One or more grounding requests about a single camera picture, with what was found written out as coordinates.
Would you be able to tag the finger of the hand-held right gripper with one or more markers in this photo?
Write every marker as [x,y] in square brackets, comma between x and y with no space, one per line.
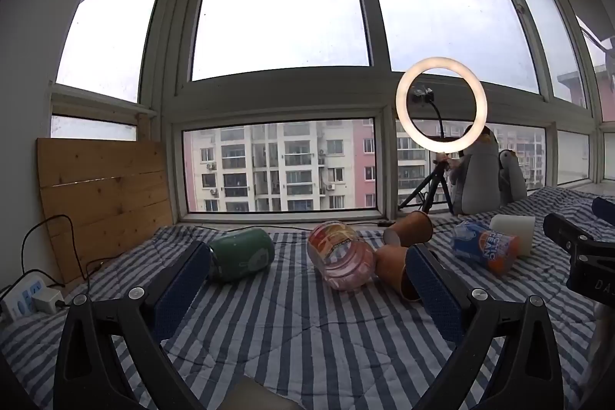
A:
[567,233]
[605,209]

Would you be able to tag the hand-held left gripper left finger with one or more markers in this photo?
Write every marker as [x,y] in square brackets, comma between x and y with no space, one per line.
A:
[180,290]

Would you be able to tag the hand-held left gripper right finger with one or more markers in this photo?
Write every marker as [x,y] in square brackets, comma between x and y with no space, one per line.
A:
[435,290]

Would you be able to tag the brown paper cup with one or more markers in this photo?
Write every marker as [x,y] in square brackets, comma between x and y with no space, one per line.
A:
[389,268]
[413,227]

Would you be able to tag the white cup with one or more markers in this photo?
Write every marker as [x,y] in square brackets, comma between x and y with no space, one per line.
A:
[516,227]

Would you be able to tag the blue orange drink can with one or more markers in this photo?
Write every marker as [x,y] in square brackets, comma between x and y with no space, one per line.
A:
[485,246]

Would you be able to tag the green can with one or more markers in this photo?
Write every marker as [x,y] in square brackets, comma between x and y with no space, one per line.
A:
[240,254]

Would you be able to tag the small grey penguin plush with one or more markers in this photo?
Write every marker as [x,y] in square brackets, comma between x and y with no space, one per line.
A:
[511,177]

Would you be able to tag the clear pink plastic jar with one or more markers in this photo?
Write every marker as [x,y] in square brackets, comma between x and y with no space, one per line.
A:
[343,258]

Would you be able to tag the black tripod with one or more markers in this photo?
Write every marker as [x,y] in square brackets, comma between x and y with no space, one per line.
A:
[435,186]

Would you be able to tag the large grey penguin plush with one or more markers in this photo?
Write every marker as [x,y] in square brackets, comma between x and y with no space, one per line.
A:
[475,179]

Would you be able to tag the wooden board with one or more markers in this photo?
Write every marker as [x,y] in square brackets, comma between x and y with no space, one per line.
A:
[105,198]

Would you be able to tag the blue white striped blanket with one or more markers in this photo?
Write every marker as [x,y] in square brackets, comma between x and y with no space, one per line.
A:
[298,328]

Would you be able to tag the white plug adapter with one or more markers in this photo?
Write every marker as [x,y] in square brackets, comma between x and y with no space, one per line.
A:
[47,299]

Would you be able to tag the apartment building outside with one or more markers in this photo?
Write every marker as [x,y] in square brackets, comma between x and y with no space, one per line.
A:
[283,167]

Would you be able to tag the white power strip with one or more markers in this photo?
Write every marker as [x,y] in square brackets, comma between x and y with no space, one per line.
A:
[17,302]

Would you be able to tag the white window frame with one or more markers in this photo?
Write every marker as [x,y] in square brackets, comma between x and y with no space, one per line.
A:
[379,30]

